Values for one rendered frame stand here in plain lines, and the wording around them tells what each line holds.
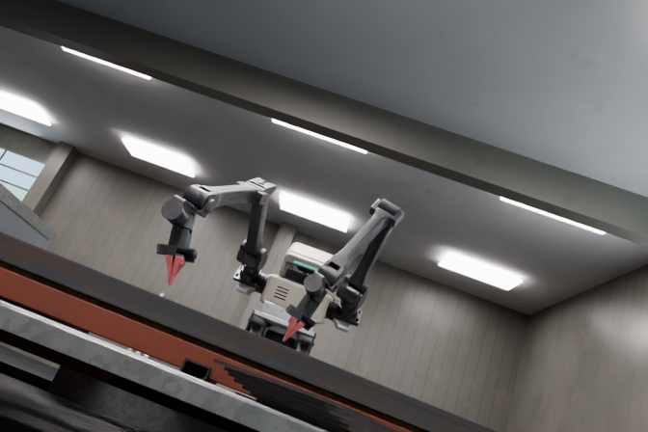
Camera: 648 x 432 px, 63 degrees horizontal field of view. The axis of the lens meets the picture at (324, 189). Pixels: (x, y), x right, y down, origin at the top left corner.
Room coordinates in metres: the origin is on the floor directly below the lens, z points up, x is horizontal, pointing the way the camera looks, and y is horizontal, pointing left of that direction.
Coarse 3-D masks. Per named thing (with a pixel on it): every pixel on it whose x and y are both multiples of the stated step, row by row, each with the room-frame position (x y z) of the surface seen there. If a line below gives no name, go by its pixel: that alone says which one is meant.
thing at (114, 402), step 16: (64, 368) 1.85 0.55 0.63; (64, 384) 1.86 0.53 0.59; (80, 384) 1.86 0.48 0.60; (96, 384) 1.86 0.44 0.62; (80, 400) 1.86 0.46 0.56; (96, 400) 1.86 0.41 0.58; (112, 400) 1.86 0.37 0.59; (128, 400) 1.86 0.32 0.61; (144, 400) 1.86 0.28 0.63; (112, 416) 1.86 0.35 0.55; (128, 416) 1.86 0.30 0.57; (144, 416) 1.86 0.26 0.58; (160, 416) 1.86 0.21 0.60; (176, 416) 1.86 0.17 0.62
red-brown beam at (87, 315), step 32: (0, 288) 1.07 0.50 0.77; (32, 288) 1.07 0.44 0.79; (64, 288) 1.10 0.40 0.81; (64, 320) 1.08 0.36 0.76; (96, 320) 1.08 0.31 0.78; (128, 320) 1.08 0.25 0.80; (160, 352) 1.08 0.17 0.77; (192, 352) 1.08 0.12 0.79; (224, 352) 1.11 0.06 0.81; (224, 384) 1.08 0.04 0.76; (288, 384) 1.09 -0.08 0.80; (384, 416) 1.12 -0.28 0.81
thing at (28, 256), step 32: (0, 256) 1.07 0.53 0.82; (32, 256) 1.07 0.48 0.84; (96, 288) 1.08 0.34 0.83; (128, 288) 1.08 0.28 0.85; (160, 320) 1.08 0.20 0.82; (192, 320) 1.08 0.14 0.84; (256, 352) 1.08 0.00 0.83; (288, 352) 1.09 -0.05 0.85; (320, 384) 1.09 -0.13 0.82; (352, 384) 1.09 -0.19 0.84; (416, 416) 1.09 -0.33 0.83; (448, 416) 1.09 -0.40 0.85
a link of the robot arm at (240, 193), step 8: (240, 184) 1.72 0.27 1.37; (248, 184) 1.71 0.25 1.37; (184, 192) 1.43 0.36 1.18; (192, 192) 1.42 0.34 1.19; (200, 192) 1.42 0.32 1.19; (208, 192) 1.43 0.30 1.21; (216, 192) 1.47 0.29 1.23; (224, 192) 1.52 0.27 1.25; (232, 192) 1.56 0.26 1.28; (240, 192) 1.61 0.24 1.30; (248, 192) 1.66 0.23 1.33; (256, 192) 1.71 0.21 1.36; (264, 192) 1.74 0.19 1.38; (192, 200) 1.42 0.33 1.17; (200, 200) 1.41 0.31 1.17; (216, 200) 1.48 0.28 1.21; (224, 200) 1.54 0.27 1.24; (232, 200) 1.59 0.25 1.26; (240, 200) 1.64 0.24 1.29; (248, 200) 1.70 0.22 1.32; (256, 200) 1.72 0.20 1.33; (264, 200) 1.74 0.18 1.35; (200, 208) 1.43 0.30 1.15
